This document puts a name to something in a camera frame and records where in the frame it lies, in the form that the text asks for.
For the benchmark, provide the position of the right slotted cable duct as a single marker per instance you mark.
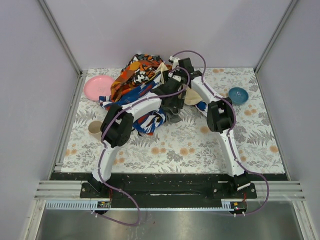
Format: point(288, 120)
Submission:
point(234, 204)

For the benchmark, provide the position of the left aluminium frame post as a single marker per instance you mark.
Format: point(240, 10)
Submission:
point(57, 32)

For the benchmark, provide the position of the slotted cable duct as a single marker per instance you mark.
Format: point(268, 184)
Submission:
point(234, 204)
point(90, 205)

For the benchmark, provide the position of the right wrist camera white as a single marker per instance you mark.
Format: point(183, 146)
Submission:
point(174, 61)

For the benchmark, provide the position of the blue bowl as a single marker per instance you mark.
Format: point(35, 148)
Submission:
point(238, 95)

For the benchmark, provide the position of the left slotted cable duct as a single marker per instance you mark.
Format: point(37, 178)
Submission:
point(90, 205)

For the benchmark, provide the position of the beige paper cup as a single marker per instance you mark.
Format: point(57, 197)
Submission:
point(94, 129)

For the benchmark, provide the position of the orange camouflage cloth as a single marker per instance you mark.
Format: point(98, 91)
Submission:
point(140, 70)

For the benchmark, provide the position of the grey cloth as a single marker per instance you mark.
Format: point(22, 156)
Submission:
point(172, 114)

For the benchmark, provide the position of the pink plate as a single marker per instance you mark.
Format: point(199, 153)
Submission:
point(98, 86)

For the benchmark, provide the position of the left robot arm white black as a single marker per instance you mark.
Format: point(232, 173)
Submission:
point(117, 125)

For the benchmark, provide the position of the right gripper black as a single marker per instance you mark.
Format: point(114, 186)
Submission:
point(175, 74)

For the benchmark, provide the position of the aluminium front rail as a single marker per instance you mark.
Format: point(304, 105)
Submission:
point(71, 190)

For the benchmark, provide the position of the floral table mat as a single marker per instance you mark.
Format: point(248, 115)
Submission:
point(187, 146)

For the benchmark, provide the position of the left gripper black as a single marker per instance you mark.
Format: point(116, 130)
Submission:
point(173, 110)

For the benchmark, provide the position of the cream beige cloth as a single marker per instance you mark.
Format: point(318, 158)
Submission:
point(191, 97)

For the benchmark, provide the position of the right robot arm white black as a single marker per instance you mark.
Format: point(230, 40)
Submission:
point(221, 119)

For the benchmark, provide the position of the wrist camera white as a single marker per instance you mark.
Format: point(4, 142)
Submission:
point(174, 61)
point(177, 78)

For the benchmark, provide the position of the right aluminium frame post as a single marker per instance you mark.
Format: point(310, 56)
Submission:
point(281, 24)

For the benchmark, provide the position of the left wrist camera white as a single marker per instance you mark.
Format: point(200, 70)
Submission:
point(177, 78)

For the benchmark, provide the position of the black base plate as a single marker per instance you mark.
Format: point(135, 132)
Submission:
point(172, 190)

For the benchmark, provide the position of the aluminium frame post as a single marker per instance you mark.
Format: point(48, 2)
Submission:
point(57, 32)
point(281, 24)

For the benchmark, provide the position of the blue white red cloth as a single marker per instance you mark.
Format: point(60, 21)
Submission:
point(152, 120)

